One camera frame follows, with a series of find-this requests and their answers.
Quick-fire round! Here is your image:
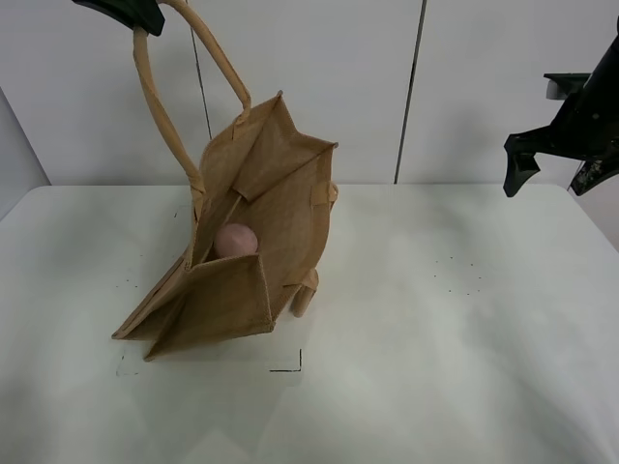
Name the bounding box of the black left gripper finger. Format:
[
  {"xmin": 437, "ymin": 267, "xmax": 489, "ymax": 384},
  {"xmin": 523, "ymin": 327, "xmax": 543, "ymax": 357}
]
[{"xmin": 73, "ymin": 0, "xmax": 165, "ymax": 36}]

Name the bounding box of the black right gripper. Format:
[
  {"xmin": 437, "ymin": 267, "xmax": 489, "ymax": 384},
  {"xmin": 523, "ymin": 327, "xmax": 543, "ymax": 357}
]
[{"xmin": 503, "ymin": 42, "xmax": 619, "ymax": 197}]

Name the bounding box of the brown linen tote bag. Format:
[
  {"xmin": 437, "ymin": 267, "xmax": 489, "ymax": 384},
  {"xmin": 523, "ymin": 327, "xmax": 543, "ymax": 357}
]
[{"xmin": 114, "ymin": 1, "xmax": 339, "ymax": 360}]

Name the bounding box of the pink peach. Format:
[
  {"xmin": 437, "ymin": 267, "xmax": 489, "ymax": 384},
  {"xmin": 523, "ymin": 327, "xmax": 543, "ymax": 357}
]
[{"xmin": 214, "ymin": 223, "xmax": 258, "ymax": 258}]

